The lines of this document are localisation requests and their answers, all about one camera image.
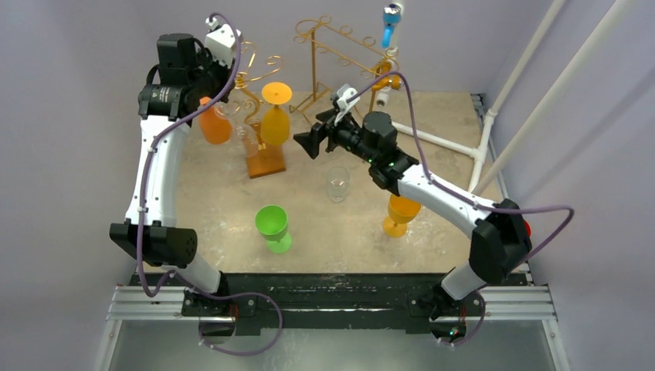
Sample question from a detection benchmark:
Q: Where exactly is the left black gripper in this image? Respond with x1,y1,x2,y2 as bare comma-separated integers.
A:
188,46,235,103

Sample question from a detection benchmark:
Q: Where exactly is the yellow goblet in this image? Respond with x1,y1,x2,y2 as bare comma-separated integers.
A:
260,82,293,145
382,195,422,238

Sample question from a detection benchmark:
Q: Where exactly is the clear glass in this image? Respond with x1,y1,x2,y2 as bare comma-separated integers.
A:
326,166,350,203
215,100,259,158

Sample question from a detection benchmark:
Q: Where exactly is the gold scroll glass rack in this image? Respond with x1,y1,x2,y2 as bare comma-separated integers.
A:
229,41,286,179

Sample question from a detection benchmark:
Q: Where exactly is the orange plastic goblet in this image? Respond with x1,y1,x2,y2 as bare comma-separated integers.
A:
199,97,232,145

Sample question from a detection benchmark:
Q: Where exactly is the clear glass front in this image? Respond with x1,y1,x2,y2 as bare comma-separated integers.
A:
215,100,259,158

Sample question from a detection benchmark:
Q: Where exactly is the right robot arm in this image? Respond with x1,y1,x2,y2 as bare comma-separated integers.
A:
293,110,532,315

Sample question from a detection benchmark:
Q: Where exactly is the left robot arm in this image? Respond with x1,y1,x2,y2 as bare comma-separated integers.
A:
109,29,241,316

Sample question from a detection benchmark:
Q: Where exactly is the green plastic goblet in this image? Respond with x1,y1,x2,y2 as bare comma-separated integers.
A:
255,205,293,254

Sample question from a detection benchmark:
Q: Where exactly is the orange pipe fitting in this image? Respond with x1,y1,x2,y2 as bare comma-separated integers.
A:
372,57,403,93

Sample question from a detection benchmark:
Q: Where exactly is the yellow goblet front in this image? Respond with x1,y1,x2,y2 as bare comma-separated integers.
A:
382,195,422,238

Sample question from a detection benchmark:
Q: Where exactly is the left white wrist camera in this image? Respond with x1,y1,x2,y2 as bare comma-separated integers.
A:
204,17,243,69

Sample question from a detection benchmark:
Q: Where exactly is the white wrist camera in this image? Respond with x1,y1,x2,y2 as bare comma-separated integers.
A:
331,83,361,125
204,17,243,69

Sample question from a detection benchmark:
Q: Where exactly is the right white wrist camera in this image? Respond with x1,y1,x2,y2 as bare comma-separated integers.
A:
331,83,361,125

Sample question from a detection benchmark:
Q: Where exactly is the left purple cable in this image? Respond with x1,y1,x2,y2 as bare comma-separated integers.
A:
135,12,284,357

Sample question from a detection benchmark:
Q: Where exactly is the purple cable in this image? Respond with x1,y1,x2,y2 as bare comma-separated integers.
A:
353,70,575,348
135,12,284,357

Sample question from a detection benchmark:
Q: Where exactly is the gold rectangular wire rack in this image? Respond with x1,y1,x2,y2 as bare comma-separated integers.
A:
289,15,399,118

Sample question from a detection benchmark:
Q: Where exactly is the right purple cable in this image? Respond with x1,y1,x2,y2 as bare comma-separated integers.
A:
353,70,575,348

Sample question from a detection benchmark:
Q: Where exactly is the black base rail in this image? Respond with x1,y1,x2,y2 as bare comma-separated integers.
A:
107,274,555,335

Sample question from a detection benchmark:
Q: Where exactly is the white pvc pipe frame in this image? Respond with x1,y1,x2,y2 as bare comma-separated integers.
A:
375,0,638,196

